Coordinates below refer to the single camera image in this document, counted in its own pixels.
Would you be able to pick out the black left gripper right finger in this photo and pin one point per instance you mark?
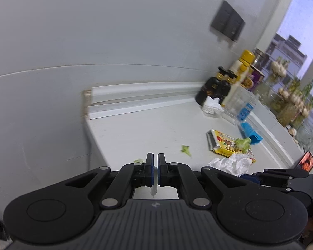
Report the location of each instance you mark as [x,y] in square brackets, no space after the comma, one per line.
[184,180]

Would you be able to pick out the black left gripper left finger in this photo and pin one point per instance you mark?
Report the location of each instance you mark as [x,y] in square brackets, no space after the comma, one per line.
[120,185]

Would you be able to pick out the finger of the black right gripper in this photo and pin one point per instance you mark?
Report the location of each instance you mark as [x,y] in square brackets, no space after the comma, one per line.
[280,182]
[294,173]

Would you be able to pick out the pale cabbage leaf piece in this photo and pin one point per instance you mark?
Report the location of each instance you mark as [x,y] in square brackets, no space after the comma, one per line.
[139,161]

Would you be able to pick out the white paper towel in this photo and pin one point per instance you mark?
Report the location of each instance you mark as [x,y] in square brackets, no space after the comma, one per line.
[236,164]

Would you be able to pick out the smartphone with lit screen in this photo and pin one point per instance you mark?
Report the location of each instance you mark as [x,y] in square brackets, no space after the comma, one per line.
[306,162]

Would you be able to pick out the small green lettuce scrap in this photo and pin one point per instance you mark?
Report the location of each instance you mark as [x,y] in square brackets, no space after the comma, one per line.
[186,150]

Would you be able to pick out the green lettuce leaf on box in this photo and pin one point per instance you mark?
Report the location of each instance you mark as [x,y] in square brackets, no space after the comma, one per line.
[242,145]

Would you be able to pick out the blue cloth in cup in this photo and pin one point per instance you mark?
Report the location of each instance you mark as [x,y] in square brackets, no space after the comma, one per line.
[249,132]

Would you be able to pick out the loose garlic bulb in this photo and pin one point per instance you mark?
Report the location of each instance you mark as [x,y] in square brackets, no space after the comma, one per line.
[292,131]

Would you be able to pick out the yellow food package box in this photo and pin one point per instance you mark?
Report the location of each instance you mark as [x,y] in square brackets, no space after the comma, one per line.
[223,144]

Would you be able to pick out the garlic sprouts jar cluster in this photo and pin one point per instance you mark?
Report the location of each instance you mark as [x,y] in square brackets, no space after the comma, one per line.
[292,104]

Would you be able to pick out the clear spray bottle blue label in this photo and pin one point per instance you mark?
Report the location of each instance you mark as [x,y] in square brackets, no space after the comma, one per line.
[247,108]

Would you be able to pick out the crumpled white tissue by bottles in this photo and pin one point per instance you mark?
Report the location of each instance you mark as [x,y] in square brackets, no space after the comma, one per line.
[212,108]

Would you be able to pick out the garlic sprouts glass vase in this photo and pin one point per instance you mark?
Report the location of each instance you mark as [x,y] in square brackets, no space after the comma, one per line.
[278,71]

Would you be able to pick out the tall clear glass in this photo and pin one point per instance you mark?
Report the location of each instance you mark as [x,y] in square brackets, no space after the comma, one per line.
[235,104]

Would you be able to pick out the black gold-collared bottle right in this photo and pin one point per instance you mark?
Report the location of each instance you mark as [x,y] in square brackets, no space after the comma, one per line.
[225,86]

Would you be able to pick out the black gold-collared bottle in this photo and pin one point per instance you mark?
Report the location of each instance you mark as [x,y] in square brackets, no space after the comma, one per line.
[210,87]
[225,86]

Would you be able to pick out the black gold-collared bottle left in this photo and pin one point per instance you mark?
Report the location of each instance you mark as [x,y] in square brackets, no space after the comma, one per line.
[210,87]

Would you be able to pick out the purple instant noodle cup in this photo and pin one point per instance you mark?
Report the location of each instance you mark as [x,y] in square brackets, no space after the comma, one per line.
[252,79]

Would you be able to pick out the cream bottle yellow cap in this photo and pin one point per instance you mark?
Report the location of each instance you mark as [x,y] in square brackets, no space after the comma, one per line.
[240,68]

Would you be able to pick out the stainless steel flask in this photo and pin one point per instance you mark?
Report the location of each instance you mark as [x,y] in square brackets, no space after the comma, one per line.
[259,57]

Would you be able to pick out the dark grey wall socket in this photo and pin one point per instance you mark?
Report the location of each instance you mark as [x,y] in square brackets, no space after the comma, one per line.
[228,22]

